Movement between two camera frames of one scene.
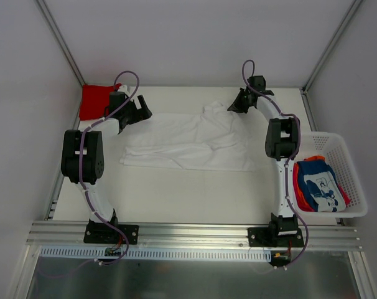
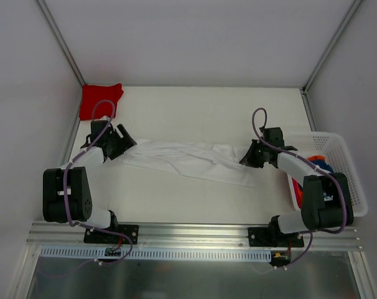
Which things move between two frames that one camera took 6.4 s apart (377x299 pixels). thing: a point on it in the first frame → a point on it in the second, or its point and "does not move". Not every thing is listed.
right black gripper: [242, 101] → [255, 156]
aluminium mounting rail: [341, 236] does not move
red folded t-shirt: [94, 100] does not move
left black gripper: [134, 111] → [117, 144]
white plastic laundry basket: [326, 184] does not move
